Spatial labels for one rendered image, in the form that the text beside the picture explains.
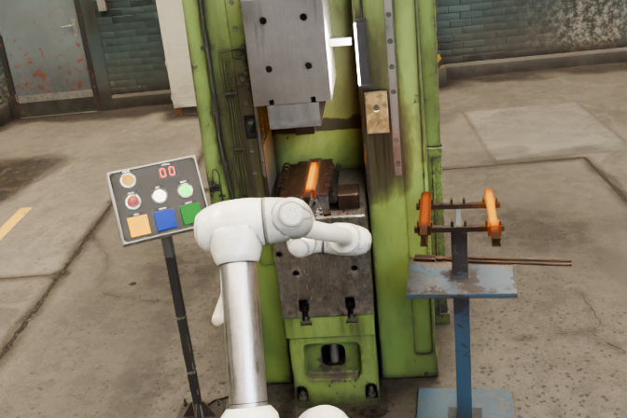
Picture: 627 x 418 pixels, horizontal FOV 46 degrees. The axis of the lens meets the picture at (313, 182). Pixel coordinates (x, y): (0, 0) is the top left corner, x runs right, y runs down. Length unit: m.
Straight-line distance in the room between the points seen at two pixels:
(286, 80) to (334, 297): 0.91
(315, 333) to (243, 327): 1.22
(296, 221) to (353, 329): 1.26
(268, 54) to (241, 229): 0.99
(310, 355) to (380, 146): 0.96
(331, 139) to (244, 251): 1.46
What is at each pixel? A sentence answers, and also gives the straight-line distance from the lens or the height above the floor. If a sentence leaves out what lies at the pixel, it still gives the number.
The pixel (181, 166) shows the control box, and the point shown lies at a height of 1.17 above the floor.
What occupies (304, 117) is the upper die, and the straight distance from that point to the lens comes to 2.84.
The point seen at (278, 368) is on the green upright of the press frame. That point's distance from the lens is 3.52.
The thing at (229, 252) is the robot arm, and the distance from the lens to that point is 1.99.
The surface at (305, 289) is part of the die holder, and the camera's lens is 3.06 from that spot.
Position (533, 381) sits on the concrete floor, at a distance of 3.54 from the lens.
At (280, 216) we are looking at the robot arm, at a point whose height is 1.30.
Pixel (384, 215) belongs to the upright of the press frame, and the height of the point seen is 0.82.
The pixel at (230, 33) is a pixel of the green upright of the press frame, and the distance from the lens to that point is 2.96.
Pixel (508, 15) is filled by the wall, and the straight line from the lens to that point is 8.93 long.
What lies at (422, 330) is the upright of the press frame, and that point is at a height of 0.25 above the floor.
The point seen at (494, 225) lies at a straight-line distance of 2.65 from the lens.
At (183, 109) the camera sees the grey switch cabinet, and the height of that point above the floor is 0.07.
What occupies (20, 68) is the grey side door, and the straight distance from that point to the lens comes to 9.56.
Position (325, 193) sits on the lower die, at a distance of 2.94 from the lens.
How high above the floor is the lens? 2.06
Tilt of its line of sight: 20 degrees down
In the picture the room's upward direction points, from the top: 6 degrees counter-clockwise
